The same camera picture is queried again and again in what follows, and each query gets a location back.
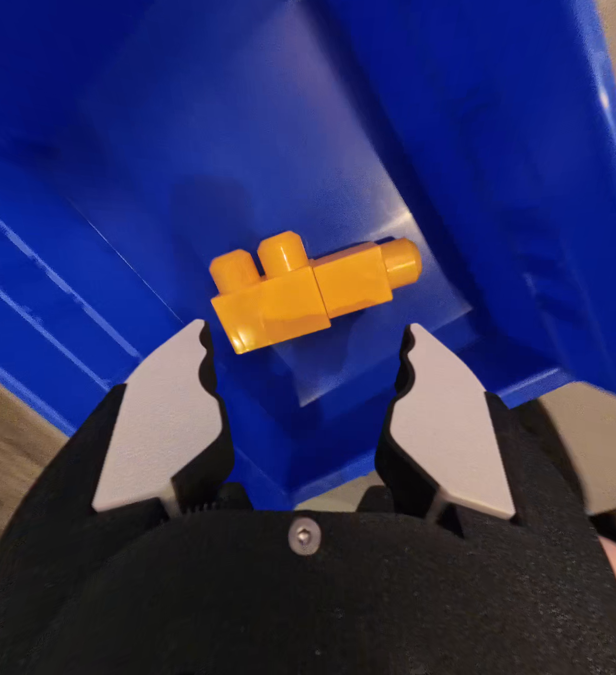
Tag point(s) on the yellow two-stud block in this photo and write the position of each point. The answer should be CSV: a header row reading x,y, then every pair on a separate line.
x,y
271,311

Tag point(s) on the yellow one-stud block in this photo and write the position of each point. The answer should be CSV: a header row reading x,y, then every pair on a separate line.
x,y
350,279

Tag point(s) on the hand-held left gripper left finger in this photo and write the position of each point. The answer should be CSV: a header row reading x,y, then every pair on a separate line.
x,y
149,432

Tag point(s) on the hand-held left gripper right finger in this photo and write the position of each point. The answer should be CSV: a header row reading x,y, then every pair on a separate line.
x,y
450,437

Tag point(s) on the blue plastic bin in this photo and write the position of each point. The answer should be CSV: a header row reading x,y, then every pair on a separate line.
x,y
286,132

